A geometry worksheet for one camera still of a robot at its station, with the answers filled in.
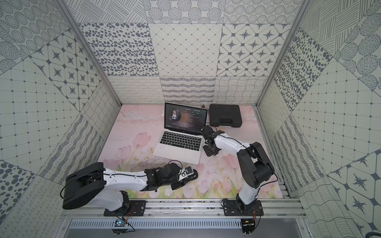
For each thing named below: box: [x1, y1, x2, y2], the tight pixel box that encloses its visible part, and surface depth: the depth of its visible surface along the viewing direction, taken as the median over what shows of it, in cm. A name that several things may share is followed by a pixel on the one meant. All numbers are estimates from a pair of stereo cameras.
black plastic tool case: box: [209, 104, 243, 128], surface depth 106 cm
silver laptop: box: [152, 102, 209, 166], surface depth 100 cm
